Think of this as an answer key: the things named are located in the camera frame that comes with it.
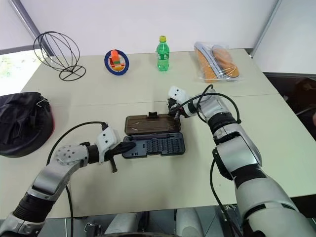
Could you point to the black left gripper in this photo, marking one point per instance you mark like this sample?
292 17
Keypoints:
112 151

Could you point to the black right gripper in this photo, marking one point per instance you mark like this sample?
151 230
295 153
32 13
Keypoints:
174 106

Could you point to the dark screwdriver bit case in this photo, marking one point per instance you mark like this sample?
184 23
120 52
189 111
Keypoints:
153 148

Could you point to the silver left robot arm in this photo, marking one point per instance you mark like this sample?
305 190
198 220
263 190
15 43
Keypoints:
64 158

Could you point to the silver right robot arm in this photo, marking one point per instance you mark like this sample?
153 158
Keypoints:
247 153

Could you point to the dark pen-shaped screwdriver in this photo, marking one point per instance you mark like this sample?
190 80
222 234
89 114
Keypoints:
153 136

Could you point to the green plastic bottle yellow cap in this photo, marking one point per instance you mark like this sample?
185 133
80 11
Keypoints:
163 56

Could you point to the orange grey shoe insole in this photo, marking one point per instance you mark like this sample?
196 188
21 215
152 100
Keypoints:
205 64
225 61

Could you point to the clear plastic insole bag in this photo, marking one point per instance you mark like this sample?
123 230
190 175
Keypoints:
237 79

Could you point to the blue tape roll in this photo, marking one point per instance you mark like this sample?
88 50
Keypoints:
107 65

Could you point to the orange toy block figure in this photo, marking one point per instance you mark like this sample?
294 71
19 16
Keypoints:
114 56

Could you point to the black fabric bag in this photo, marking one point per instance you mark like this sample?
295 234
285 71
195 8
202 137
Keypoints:
22 121

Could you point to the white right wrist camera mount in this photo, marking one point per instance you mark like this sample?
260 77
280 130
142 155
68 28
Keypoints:
176 93

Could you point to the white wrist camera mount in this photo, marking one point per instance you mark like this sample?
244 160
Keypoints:
176 93
107 138

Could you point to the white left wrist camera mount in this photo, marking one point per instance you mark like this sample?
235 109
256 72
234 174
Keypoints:
107 138

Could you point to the grey slanted window frame bar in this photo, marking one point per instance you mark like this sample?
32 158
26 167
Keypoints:
267 24
29 22

